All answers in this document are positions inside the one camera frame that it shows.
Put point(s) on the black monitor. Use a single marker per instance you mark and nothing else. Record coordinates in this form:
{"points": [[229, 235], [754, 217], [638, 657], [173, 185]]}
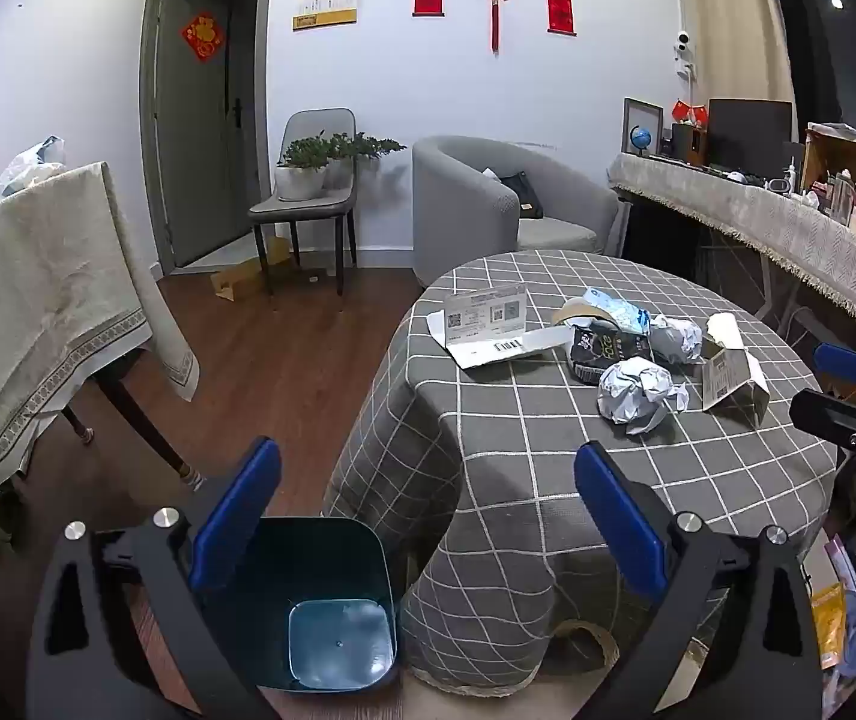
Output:
{"points": [[751, 135]]}

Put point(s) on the small cardboard box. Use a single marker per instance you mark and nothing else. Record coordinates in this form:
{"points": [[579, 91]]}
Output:
{"points": [[728, 375]]}

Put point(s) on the large paper ball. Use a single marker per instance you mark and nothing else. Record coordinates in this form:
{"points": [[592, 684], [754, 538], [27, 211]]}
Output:
{"points": [[634, 390]]}

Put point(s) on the beige tape roll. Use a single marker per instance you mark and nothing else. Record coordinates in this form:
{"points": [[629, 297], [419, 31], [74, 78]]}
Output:
{"points": [[570, 310]]}

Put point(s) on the white cardboard mailer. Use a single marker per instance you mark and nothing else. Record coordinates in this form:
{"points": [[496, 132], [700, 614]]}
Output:
{"points": [[484, 315]]}

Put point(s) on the beige curtain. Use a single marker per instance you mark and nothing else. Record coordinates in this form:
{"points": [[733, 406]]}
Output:
{"points": [[736, 37]]}

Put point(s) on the black cushion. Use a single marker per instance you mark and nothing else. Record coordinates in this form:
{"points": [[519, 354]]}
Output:
{"points": [[522, 195]]}

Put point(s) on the long desk with fringed cloth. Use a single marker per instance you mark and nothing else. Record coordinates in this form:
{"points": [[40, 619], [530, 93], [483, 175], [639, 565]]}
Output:
{"points": [[758, 217]]}

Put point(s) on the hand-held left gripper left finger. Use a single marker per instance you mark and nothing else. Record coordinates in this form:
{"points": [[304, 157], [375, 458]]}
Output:
{"points": [[237, 517]]}

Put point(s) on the small red flags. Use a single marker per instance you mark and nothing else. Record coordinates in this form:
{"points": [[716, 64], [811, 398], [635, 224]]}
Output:
{"points": [[690, 112]]}

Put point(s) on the framed picture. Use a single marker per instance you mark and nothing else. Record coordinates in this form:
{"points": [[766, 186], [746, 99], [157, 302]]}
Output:
{"points": [[642, 112]]}

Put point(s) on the small brown box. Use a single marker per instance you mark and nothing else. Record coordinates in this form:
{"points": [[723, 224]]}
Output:
{"points": [[687, 142]]}

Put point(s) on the wooden crate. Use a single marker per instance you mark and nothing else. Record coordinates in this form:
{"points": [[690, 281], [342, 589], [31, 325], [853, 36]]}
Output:
{"points": [[841, 157]]}

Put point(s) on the grey dining chair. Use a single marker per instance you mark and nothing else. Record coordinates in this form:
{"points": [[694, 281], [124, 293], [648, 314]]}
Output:
{"points": [[300, 208]]}

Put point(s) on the white security camera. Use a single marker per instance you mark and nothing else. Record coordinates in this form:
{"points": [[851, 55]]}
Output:
{"points": [[684, 49]]}

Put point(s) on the potted plant in white pot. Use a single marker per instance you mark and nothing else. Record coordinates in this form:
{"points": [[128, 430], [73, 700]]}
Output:
{"points": [[300, 184]]}

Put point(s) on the white plastic bag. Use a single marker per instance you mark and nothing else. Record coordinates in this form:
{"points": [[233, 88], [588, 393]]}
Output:
{"points": [[23, 165]]}

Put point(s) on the grey armchair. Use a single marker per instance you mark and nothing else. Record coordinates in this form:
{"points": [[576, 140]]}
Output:
{"points": [[458, 202]]}

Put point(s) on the grey checked tablecloth table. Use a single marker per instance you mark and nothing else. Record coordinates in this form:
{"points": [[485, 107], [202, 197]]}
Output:
{"points": [[518, 450]]}

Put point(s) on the flat cardboard box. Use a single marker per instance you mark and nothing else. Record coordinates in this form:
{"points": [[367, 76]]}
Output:
{"points": [[237, 277]]}

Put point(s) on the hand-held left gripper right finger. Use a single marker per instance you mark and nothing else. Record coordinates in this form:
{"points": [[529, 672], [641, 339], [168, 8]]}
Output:
{"points": [[619, 521]]}

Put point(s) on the orange packet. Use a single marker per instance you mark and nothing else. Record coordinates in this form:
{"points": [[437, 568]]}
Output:
{"points": [[827, 626]]}

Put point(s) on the trailing green potted plant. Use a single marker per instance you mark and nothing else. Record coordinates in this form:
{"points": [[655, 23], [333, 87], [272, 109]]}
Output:
{"points": [[364, 144]]}

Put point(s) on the red diamond door decoration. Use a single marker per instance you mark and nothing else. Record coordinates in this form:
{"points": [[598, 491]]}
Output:
{"points": [[203, 37]]}

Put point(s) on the beige patterned tablecloth table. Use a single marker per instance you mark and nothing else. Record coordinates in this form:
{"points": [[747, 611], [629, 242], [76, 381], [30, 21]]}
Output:
{"points": [[30, 277]]}

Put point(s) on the small blue globe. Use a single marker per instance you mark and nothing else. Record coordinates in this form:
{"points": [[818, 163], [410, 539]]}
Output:
{"points": [[642, 139]]}

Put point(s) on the dark teal trash bin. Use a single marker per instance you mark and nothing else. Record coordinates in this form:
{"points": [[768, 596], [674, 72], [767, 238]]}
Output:
{"points": [[323, 562]]}

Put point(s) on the blue white plastic wrapper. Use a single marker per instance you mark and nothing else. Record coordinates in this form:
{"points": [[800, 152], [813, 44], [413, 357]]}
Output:
{"points": [[623, 311]]}

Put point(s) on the small paper ball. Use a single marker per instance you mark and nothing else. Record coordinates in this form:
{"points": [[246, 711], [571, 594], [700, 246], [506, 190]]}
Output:
{"points": [[675, 337]]}

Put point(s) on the grey door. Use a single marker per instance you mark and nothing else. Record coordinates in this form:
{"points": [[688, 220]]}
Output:
{"points": [[195, 150]]}

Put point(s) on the black tissue packet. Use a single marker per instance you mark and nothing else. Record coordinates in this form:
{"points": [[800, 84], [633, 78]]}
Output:
{"points": [[608, 349]]}

